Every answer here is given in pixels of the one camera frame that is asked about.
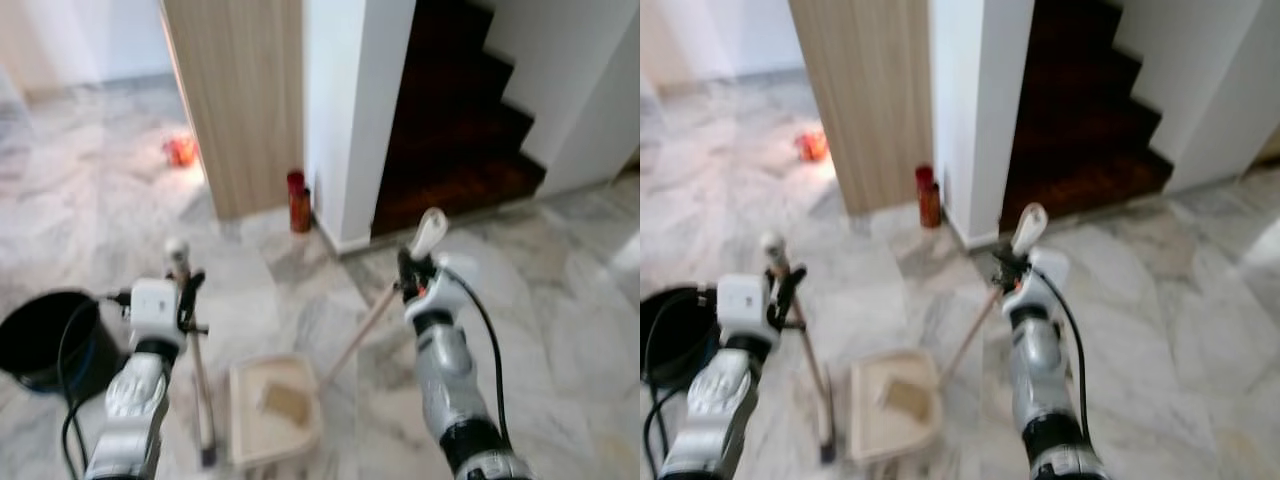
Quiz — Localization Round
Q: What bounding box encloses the wooden handled broom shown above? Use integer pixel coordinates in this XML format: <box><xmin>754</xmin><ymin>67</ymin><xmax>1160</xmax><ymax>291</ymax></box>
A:
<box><xmin>164</xmin><ymin>238</ymin><xmax>220</xmax><ymax>469</ymax></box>
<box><xmin>758</xmin><ymin>232</ymin><xmax>839</xmax><ymax>465</ymax></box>

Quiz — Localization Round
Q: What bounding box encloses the beige long handled dustpan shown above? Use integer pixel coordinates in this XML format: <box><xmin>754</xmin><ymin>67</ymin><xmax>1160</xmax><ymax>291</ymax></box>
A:
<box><xmin>848</xmin><ymin>202</ymin><xmax>1049</xmax><ymax>465</ymax></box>
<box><xmin>227</xmin><ymin>207</ymin><xmax>450</xmax><ymax>469</ymax></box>

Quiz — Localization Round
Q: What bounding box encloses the red cylindrical can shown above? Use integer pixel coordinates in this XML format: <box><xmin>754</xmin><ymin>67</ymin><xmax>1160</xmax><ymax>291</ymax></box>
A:
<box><xmin>286</xmin><ymin>169</ymin><xmax>313</xmax><ymax>235</ymax></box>
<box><xmin>914</xmin><ymin>164</ymin><xmax>942</xmax><ymax>230</ymax></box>

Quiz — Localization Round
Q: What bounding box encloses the black round bucket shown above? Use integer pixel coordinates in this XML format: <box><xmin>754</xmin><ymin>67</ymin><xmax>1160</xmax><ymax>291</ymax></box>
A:
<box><xmin>0</xmin><ymin>289</ymin><xmax>103</xmax><ymax>393</ymax></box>
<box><xmin>640</xmin><ymin>286</ymin><xmax>719</xmax><ymax>391</ymax></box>

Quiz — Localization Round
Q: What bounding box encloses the dark wooden staircase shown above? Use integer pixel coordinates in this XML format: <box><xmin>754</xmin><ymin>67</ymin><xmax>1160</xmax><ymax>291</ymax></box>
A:
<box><xmin>999</xmin><ymin>0</ymin><xmax>1174</xmax><ymax>234</ymax></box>
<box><xmin>371</xmin><ymin>0</ymin><xmax>547</xmax><ymax>240</ymax></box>

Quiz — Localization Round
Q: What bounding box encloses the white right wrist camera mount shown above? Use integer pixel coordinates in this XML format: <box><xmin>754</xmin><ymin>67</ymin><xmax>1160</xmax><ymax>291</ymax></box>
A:
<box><xmin>430</xmin><ymin>253</ymin><xmax>483</xmax><ymax>311</ymax></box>
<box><xmin>1018</xmin><ymin>247</ymin><xmax>1072</xmax><ymax>305</ymax></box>

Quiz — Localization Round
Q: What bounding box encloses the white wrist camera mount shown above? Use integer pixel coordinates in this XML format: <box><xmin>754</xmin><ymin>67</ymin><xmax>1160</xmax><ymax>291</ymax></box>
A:
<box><xmin>714</xmin><ymin>273</ymin><xmax>773</xmax><ymax>345</ymax></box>
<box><xmin>1018</xmin><ymin>247</ymin><xmax>1072</xmax><ymax>305</ymax></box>
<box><xmin>430</xmin><ymin>253</ymin><xmax>483</xmax><ymax>311</ymax></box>
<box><xmin>128</xmin><ymin>279</ymin><xmax>187</xmax><ymax>347</ymax></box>

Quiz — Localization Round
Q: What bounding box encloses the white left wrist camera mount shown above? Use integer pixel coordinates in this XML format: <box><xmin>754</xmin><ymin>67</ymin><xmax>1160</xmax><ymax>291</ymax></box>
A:
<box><xmin>714</xmin><ymin>273</ymin><xmax>773</xmax><ymax>345</ymax></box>
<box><xmin>128</xmin><ymin>279</ymin><xmax>187</xmax><ymax>347</ymax></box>

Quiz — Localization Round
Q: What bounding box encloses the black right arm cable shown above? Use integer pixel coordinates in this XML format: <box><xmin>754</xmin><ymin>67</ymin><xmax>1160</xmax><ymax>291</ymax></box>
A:
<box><xmin>1036</xmin><ymin>264</ymin><xmax>1093</xmax><ymax>443</ymax></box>
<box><xmin>444</xmin><ymin>268</ymin><xmax>513</xmax><ymax>449</ymax></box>

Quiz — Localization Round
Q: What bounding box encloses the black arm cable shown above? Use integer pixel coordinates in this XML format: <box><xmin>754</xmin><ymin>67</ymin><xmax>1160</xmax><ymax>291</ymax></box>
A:
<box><xmin>641</xmin><ymin>286</ymin><xmax>723</xmax><ymax>480</ymax></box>
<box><xmin>56</xmin><ymin>291</ymin><xmax>133</xmax><ymax>480</ymax></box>
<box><xmin>444</xmin><ymin>268</ymin><xmax>513</xmax><ymax>449</ymax></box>
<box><xmin>1036</xmin><ymin>264</ymin><xmax>1093</xmax><ymax>443</ymax></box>

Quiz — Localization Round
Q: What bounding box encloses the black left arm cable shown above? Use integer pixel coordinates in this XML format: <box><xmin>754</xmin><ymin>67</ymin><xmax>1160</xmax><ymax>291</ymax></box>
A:
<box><xmin>641</xmin><ymin>286</ymin><xmax>723</xmax><ymax>480</ymax></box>
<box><xmin>56</xmin><ymin>291</ymin><xmax>133</xmax><ymax>480</ymax></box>

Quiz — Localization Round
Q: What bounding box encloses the light wooden wall panel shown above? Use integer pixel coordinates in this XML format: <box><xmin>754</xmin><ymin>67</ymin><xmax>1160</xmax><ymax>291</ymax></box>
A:
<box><xmin>160</xmin><ymin>0</ymin><xmax>305</xmax><ymax>222</ymax></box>
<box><xmin>787</xmin><ymin>0</ymin><xmax>935</xmax><ymax>217</ymax></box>

